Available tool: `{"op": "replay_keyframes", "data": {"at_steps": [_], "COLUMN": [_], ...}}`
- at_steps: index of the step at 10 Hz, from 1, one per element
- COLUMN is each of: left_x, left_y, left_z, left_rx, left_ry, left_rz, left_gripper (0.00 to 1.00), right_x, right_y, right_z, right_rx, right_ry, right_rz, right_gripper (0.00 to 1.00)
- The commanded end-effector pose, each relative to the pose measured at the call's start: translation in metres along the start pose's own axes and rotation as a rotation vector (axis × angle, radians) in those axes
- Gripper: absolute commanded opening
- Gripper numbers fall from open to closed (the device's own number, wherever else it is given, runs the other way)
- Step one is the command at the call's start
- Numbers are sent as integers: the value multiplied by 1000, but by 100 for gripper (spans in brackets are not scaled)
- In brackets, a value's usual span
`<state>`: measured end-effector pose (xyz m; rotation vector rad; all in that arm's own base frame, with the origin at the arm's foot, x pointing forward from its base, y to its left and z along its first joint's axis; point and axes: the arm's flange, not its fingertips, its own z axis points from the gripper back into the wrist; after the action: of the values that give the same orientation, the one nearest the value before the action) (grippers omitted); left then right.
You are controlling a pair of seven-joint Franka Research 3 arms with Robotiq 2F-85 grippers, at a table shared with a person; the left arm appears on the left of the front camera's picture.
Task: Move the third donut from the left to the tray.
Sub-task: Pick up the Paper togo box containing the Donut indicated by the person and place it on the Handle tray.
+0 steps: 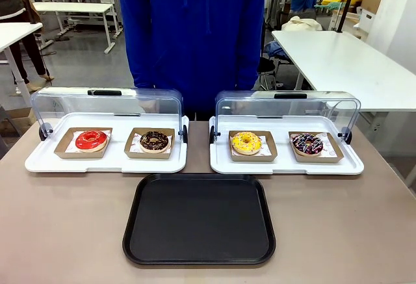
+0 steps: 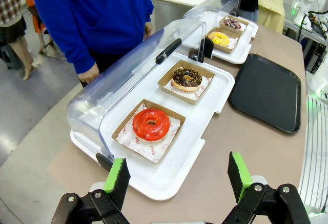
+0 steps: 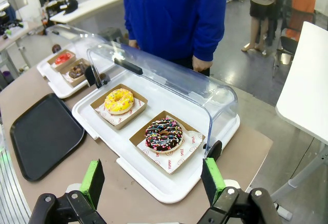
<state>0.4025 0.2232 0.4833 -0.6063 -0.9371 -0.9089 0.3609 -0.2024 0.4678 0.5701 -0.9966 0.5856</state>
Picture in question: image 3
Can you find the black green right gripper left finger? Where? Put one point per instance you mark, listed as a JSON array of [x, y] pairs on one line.
[[93, 180]]

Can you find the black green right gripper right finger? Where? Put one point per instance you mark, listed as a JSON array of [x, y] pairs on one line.
[[217, 183]]

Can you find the brown paper donut box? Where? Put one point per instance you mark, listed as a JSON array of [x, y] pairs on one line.
[[135, 106], [60, 65], [179, 157], [74, 80]]

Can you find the black plastic tray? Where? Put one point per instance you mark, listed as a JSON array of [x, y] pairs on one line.
[[46, 137]]

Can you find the chocolate sprinkled donut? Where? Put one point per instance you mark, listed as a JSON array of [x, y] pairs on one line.
[[164, 134]]

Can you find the yellow sprinkled donut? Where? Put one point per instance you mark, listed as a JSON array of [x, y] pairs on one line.
[[119, 101]]

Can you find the dark chocolate donut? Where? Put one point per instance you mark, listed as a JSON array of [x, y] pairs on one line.
[[77, 70]]

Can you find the red glazed donut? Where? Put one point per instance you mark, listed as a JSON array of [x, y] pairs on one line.
[[62, 58]]

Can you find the person's left hand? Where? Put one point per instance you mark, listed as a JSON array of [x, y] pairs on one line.
[[202, 64]]

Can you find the person's right hand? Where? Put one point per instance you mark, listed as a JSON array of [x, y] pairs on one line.
[[133, 44]]

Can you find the white display case base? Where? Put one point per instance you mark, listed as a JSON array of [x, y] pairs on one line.
[[57, 85], [123, 142]]

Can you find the clear dome lid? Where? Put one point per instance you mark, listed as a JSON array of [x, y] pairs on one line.
[[179, 85], [74, 39]]

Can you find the white side table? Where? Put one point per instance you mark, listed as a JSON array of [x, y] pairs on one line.
[[305, 85]]

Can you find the black office chair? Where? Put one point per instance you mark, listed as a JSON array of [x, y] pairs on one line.
[[285, 49]]

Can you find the person in blue sweater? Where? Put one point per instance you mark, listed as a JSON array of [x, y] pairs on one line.
[[174, 16]]

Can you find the white long desk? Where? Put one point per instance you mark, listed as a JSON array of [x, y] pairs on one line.
[[87, 4]]

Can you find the person in plaid shirt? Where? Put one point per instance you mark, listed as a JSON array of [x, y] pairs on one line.
[[261, 11]]

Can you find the orange chair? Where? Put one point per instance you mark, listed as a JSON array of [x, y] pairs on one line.
[[301, 11]]

